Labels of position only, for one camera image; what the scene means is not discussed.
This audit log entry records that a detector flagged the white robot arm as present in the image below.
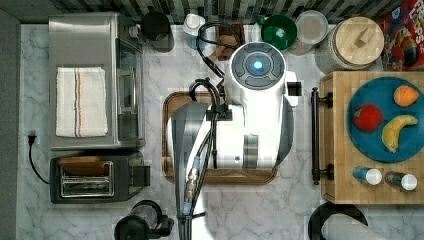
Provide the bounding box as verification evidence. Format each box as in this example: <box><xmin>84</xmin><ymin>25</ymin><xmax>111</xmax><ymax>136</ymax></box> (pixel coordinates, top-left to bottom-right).
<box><xmin>166</xmin><ymin>42</ymin><xmax>294</xmax><ymax>240</ymax></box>

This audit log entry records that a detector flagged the wooden drawer box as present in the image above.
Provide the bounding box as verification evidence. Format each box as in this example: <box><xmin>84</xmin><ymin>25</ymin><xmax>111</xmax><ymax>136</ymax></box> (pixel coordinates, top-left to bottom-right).
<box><xmin>319</xmin><ymin>71</ymin><xmax>423</xmax><ymax>204</ymax></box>

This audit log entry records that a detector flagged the wooden serving tray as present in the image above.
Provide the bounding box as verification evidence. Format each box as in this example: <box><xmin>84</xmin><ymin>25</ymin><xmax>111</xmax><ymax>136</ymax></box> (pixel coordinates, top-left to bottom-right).
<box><xmin>162</xmin><ymin>91</ymin><xmax>277</xmax><ymax>185</ymax></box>

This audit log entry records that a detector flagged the brown utensil holder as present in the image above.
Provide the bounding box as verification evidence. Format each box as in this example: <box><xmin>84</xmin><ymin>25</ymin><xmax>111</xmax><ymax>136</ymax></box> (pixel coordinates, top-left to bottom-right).
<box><xmin>216</xmin><ymin>22</ymin><xmax>245</xmax><ymax>61</ymax></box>

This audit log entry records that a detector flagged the white capped blue bottle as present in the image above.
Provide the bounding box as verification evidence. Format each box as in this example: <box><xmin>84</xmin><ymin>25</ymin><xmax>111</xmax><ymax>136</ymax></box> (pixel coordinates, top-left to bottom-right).
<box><xmin>183</xmin><ymin>13</ymin><xmax>206</xmax><ymax>50</ymax></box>

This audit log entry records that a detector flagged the black two-slot toaster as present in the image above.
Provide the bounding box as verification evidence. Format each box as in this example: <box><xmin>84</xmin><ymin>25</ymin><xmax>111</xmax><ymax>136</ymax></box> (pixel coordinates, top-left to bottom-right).
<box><xmin>50</xmin><ymin>151</ymin><xmax>150</xmax><ymax>204</ymax></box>

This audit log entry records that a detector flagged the black cylindrical cup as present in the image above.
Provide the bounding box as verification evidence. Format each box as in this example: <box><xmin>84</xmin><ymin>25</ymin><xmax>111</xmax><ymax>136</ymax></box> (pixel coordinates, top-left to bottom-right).
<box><xmin>140</xmin><ymin>12</ymin><xmax>174</xmax><ymax>52</ymax></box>

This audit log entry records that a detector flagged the green bowl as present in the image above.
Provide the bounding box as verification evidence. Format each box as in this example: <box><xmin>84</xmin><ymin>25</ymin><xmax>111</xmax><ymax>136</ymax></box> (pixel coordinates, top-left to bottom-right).
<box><xmin>257</xmin><ymin>15</ymin><xmax>297</xmax><ymax>50</ymax></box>

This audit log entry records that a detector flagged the glass french press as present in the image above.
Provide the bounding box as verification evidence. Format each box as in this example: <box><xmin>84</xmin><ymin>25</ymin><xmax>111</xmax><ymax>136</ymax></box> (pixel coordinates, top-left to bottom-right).
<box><xmin>114</xmin><ymin>200</ymin><xmax>174</xmax><ymax>240</ymax></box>

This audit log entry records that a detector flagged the white striped dish towel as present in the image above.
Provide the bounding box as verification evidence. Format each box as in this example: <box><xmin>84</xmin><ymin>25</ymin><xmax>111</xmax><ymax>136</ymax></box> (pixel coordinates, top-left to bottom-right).
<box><xmin>55</xmin><ymin>67</ymin><xmax>108</xmax><ymax>138</ymax></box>

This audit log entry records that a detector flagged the clear lidded container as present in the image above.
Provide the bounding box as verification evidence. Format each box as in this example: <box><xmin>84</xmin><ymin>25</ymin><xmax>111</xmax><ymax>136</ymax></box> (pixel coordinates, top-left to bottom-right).
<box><xmin>289</xmin><ymin>10</ymin><xmax>328</xmax><ymax>56</ymax></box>

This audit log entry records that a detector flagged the stainless toaster oven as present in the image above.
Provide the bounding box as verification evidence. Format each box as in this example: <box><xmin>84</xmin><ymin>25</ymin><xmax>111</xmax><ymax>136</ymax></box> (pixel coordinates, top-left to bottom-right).
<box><xmin>49</xmin><ymin>12</ymin><xmax>145</xmax><ymax>150</ymax></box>

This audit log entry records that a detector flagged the brown toast slice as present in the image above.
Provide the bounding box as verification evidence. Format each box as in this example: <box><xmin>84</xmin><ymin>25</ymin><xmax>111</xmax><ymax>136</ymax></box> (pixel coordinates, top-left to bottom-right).
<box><xmin>58</xmin><ymin>156</ymin><xmax>109</xmax><ymax>176</ymax></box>

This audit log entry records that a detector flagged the black paper towel holder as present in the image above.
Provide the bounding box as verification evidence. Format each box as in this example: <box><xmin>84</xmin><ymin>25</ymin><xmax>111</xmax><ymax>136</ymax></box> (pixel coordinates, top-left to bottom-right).
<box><xmin>308</xmin><ymin>202</ymin><xmax>368</xmax><ymax>240</ymax></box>

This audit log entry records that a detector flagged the red apple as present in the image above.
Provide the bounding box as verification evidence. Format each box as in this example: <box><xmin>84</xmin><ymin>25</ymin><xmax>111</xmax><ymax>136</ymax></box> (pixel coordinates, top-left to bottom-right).
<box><xmin>353</xmin><ymin>104</ymin><xmax>383</xmax><ymax>132</ymax></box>

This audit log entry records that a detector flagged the jar with wooden lid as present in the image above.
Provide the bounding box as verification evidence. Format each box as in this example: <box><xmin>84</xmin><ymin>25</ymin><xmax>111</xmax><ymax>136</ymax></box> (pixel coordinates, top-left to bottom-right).
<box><xmin>315</xmin><ymin>17</ymin><xmax>384</xmax><ymax>74</ymax></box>

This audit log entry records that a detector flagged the white paper towel roll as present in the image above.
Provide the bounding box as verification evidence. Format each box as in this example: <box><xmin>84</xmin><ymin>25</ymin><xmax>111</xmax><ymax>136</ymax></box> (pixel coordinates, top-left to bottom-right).
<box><xmin>321</xmin><ymin>214</ymin><xmax>389</xmax><ymax>240</ymax></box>

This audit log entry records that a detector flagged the blue salt shaker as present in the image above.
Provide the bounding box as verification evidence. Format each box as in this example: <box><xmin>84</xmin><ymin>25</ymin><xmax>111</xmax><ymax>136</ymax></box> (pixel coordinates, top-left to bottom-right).
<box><xmin>353</xmin><ymin>166</ymin><xmax>382</xmax><ymax>186</ymax></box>

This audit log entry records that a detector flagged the blue plate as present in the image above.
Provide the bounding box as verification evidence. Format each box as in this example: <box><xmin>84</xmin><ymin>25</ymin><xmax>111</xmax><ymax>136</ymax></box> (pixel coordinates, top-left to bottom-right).
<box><xmin>346</xmin><ymin>77</ymin><xmax>424</xmax><ymax>163</ymax></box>

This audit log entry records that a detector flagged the yellow banana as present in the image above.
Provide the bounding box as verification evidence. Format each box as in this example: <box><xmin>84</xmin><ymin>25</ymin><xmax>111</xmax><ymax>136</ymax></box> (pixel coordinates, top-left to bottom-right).
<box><xmin>381</xmin><ymin>115</ymin><xmax>418</xmax><ymax>153</ymax></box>

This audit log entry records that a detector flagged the orange fruit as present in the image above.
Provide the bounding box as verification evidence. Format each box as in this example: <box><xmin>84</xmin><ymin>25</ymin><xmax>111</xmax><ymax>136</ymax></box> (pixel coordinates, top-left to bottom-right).
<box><xmin>394</xmin><ymin>85</ymin><xmax>419</xmax><ymax>107</ymax></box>

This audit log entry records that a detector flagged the dark pepper shaker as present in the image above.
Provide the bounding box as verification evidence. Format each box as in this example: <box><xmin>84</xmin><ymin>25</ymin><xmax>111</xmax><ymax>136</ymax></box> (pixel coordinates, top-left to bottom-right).
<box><xmin>385</xmin><ymin>171</ymin><xmax>418</xmax><ymax>191</ymax></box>

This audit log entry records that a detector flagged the Froot Loops cereal box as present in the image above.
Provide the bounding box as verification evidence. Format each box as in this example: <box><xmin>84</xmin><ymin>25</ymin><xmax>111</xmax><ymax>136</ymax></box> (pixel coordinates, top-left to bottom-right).
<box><xmin>380</xmin><ymin>0</ymin><xmax>424</xmax><ymax>71</ymax></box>

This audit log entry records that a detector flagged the black drawer handle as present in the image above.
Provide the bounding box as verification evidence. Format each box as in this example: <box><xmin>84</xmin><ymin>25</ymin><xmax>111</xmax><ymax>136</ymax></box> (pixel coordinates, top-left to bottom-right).
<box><xmin>311</xmin><ymin>87</ymin><xmax>334</xmax><ymax>185</ymax></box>

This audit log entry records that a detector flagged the black power cord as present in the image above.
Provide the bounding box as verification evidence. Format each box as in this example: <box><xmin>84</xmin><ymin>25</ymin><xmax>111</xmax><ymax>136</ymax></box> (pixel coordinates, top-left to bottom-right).
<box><xmin>27</xmin><ymin>130</ymin><xmax>50</xmax><ymax>185</ymax></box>

